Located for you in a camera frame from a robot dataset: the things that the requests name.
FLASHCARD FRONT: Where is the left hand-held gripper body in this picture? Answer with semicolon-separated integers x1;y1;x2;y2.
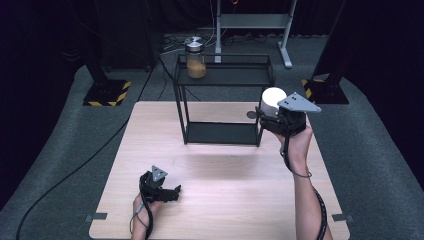
139;165;169;204

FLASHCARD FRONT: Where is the white floor cable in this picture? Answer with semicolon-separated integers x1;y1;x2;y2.
159;0;219;56

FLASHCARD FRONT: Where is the grey metal stand frame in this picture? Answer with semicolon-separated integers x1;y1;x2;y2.
213;0;298;70

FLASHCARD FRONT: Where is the black stand with hazard tape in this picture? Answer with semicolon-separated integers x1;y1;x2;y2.
301;0;350;105
82;61;132;108

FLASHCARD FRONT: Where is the person's right hand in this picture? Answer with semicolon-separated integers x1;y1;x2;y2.
273;124;314;168

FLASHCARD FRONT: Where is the white lid jar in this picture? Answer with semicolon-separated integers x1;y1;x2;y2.
259;87;288;118

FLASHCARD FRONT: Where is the long black floor cable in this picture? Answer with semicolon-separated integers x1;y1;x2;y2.
13;64;156;240

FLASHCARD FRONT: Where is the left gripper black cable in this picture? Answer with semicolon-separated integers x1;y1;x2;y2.
129;171;155;240

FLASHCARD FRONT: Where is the person's left hand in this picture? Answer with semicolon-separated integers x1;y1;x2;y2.
132;193;165;228

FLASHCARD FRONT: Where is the black metal shelf rack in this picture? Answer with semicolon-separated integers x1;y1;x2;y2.
172;53;276;148

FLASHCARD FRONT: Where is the silver lid glass jar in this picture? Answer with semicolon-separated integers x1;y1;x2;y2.
184;35;208;80

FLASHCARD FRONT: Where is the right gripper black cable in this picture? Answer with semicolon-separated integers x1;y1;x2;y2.
279;133;329;240

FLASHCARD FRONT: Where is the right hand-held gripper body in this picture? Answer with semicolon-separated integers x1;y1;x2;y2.
276;92;323;136

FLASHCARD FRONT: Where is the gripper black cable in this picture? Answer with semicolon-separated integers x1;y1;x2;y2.
129;171;155;240
279;133;329;240

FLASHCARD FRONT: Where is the thin black floor cable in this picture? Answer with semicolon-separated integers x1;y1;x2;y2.
155;56;202;103

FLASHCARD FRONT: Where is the grey tape strip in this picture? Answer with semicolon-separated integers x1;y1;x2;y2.
332;213;355;223
84;212;109;223

